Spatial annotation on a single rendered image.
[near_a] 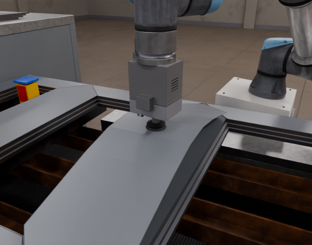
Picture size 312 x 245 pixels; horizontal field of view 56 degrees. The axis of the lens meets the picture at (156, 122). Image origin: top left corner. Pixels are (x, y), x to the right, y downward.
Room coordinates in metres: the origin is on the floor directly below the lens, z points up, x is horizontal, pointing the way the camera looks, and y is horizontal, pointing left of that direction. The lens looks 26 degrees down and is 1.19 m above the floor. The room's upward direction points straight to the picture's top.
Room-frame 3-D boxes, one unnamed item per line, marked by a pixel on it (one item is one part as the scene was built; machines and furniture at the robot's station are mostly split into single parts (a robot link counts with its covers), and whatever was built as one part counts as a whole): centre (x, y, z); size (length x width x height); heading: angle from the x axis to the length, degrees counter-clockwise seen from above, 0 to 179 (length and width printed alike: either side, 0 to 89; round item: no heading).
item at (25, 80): (1.00, 0.46, 0.88); 0.06 x 0.06 x 0.02; 65
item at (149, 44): (0.54, 0.00, 1.10); 0.08 x 0.08 x 0.05
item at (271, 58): (1.17, -0.49, 0.94); 0.13 x 0.12 x 0.14; 42
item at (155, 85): (0.53, 0.01, 1.02); 0.10 x 0.09 x 0.16; 148
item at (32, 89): (1.00, 0.46, 0.78); 0.05 x 0.05 x 0.19; 65
